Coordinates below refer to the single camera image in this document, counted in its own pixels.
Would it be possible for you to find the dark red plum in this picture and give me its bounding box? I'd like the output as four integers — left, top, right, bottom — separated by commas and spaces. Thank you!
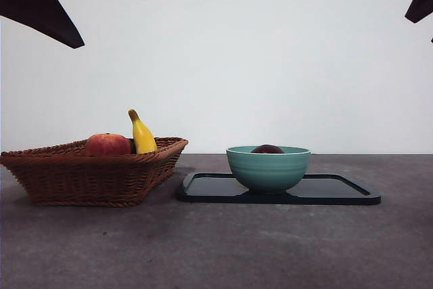
250, 144, 286, 154

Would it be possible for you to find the teal bowl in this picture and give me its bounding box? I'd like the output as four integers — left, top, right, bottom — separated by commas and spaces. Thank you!
225, 146, 311, 196

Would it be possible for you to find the red and yellow apple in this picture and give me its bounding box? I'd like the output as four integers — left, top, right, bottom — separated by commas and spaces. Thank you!
84, 133, 132, 156

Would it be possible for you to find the yellow banana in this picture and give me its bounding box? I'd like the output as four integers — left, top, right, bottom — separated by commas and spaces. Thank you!
127, 108, 159, 154

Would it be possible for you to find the brown wicker basket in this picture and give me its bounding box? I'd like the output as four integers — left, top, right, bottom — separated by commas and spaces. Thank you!
0, 137, 189, 208

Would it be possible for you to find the black rectangular tray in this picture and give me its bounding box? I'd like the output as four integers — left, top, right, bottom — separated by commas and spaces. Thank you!
176, 171, 382, 206

